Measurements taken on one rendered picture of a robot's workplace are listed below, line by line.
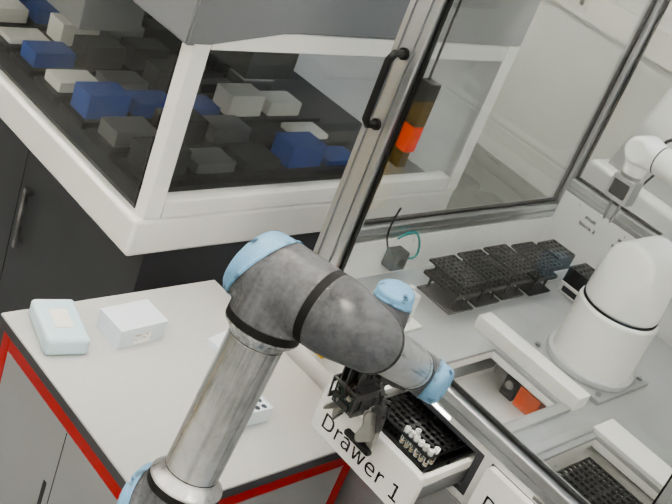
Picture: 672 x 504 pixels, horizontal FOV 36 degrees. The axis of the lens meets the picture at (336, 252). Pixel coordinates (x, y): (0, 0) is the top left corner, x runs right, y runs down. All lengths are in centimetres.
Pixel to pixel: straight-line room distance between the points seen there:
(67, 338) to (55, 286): 77
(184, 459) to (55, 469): 76
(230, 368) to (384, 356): 22
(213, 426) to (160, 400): 70
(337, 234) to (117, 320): 52
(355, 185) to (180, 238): 54
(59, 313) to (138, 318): 17
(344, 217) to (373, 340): 93
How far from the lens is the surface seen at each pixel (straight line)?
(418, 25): 213
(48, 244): 298
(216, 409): 149
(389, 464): 204
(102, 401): 215
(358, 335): 137
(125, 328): 227
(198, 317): 247
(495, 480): 211
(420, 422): 218
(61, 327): 224
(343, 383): 195
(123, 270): 267
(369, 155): 222
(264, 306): 140
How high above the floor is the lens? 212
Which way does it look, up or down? 28 degrees down
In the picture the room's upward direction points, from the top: 22 degrees clockwise
